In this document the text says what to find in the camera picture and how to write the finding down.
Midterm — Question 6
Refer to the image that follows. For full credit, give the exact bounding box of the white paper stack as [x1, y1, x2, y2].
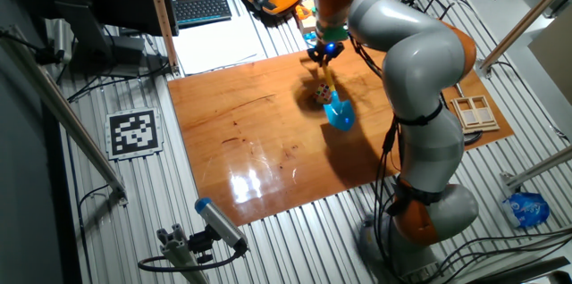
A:
[172, 20, 269, 76]

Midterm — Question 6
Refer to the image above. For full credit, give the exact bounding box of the brown cardboard panel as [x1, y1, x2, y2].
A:
[527, 4, 572, 106]

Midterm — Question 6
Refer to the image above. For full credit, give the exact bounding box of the multicoloured puzzle cube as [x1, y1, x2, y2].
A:
[311, 82, 333, 105]

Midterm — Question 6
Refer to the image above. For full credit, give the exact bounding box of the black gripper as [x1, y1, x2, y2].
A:
[307, 40, 346, 66]

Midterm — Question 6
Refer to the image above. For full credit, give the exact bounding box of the blue plastic bag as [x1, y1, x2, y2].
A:
[501, 192, 551, 230]

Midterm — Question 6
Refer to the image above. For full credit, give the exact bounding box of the black camera cable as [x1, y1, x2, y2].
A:
[137, 247, 242, 274]

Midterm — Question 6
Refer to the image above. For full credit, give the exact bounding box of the black and white marker board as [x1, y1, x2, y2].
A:
[105, 107, 164, 162]

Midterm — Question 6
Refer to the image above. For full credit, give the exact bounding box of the blue toy shovel yellow shaft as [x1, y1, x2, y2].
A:
[303, 31, 357, 132]

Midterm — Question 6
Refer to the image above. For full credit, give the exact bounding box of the aluminium camera bracket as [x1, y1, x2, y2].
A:
[156, 223, 214, 284]

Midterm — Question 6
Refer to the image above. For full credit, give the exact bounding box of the black keyboard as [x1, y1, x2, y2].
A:
[172, 0, 233, 29]

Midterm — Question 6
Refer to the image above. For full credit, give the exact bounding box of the frame post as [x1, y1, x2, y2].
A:
[475, 0, 572, 79]
[500, 145, 572, 191]
[0, 24, 129, 205]
[143, 0, 181, 78]

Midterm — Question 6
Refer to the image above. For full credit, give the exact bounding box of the grey camera blue end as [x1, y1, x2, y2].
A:
[194, 196, 249, 254]

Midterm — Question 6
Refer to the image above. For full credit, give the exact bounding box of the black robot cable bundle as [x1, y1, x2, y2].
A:
[348, 33, 448, 276]

